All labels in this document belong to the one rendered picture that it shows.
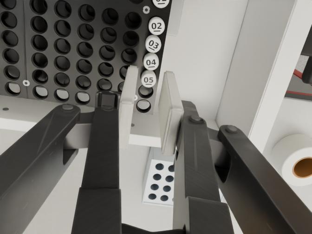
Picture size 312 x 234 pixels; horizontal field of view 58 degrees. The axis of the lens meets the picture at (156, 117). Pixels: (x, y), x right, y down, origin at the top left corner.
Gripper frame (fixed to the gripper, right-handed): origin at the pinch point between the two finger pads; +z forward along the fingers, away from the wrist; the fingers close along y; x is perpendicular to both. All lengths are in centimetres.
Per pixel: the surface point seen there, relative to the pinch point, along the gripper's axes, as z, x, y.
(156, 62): 4.9, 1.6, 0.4
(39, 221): 19.9, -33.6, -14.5
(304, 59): 97, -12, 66
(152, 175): 16.7, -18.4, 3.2
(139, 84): 6.1, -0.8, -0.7
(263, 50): 6.0, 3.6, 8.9
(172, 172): 16.8, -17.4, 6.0
